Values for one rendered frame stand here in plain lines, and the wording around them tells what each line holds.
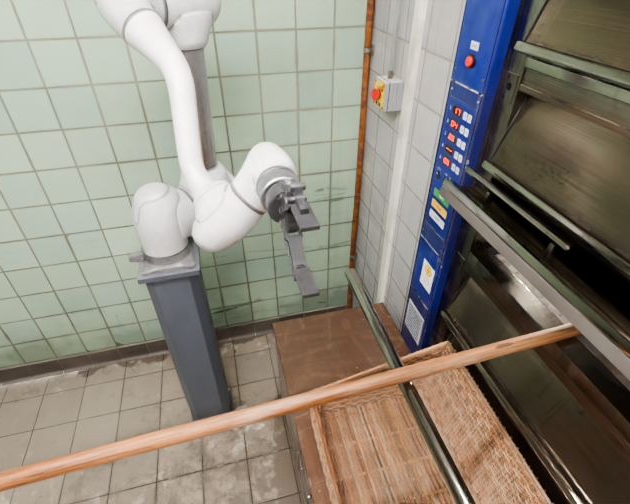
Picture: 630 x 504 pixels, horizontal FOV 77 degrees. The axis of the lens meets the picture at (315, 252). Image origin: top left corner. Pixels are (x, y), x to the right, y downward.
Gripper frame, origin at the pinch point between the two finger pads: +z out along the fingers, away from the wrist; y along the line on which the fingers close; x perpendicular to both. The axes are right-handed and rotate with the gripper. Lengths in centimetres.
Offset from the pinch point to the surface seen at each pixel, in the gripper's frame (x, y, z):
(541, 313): -58, 30, -2
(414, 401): -18.2, 31.1, 11.0
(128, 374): 76, 148, -108
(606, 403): -55, 31, 21
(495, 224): -41.0, 4.9, -6.9
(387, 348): -18.4, 31.1, -2.4
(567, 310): -40.1, 7.7, 15.0
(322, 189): -38, 55, -119
